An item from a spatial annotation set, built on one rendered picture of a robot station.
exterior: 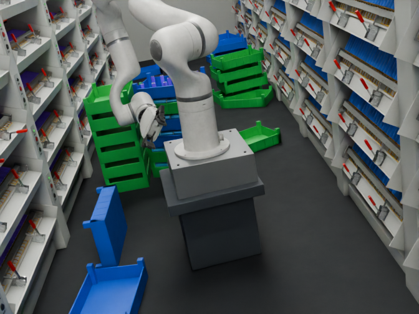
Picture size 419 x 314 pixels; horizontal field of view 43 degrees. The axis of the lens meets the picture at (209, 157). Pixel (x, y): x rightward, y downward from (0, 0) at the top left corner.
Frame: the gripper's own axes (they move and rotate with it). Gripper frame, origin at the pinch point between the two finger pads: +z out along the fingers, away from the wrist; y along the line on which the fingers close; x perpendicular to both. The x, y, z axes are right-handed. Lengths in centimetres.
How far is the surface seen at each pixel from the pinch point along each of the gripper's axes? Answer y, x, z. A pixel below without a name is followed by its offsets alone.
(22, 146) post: 31, 35, -26
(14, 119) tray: 22, 42, -27
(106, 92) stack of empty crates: 20, -1, -93
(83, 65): 29, 2, -162
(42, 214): 53, 20, -20
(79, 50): 22, 7, -163
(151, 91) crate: 4, -14, -67
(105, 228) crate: 37.5, 3.4, 4.4
